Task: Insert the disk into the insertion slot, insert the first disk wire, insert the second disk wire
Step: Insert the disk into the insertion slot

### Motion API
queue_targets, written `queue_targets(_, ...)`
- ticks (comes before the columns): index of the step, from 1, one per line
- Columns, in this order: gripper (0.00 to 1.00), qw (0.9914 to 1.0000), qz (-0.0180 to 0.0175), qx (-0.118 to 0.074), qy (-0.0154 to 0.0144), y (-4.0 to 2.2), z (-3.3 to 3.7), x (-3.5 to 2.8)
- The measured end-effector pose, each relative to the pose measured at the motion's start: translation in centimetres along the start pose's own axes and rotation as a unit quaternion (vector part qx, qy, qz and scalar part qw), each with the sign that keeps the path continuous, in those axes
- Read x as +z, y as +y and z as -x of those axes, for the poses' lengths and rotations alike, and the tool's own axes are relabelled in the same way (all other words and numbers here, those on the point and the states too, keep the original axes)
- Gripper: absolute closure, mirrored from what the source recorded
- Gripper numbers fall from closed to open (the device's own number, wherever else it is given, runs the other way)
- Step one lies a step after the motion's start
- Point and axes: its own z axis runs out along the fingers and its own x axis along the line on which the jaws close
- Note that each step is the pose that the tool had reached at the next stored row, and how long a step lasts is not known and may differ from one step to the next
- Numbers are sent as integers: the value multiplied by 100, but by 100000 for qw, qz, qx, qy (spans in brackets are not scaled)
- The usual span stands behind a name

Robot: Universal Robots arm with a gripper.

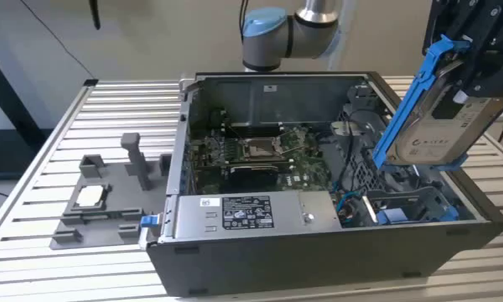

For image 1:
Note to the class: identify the black antenna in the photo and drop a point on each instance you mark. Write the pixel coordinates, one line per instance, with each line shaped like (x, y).
(95, 14)

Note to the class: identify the blue case latch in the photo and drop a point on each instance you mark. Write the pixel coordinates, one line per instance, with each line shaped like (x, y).
(149, 221)

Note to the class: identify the grey parts rack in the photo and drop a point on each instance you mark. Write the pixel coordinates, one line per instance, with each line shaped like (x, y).
(117, 181)

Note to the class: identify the silver power supply box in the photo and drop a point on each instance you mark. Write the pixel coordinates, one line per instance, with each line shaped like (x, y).
(193, 220)

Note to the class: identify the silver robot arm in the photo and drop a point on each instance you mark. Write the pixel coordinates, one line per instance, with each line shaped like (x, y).
(277, 34)

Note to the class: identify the empty blue disk carrier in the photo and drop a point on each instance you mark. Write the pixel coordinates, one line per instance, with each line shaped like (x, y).
(390, 217)

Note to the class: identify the black desk stand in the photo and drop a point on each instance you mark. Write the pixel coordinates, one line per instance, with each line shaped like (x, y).
(8, 151)

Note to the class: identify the CPU socket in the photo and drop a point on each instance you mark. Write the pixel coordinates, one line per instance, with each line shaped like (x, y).
(261, 150)

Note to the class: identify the metal disk bay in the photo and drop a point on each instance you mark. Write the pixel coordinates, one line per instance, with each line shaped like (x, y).
(402, 195)

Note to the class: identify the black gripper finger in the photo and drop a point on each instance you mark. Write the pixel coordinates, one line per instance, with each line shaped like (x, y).
(494, 56)
(433, 31)

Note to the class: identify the green motherboard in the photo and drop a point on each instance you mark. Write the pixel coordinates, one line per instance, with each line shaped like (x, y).
(314, 173)

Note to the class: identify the black PC case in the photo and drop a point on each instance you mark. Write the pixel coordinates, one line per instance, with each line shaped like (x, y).
(277, 267)

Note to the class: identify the black RAM slot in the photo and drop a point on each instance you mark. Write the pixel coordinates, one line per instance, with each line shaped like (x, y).
(252, 126)
(252, 132)

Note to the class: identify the hard disk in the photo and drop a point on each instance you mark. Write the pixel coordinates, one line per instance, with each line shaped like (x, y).
(436, 138)

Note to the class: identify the silver CPU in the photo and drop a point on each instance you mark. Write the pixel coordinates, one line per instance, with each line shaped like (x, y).
(91, 195)

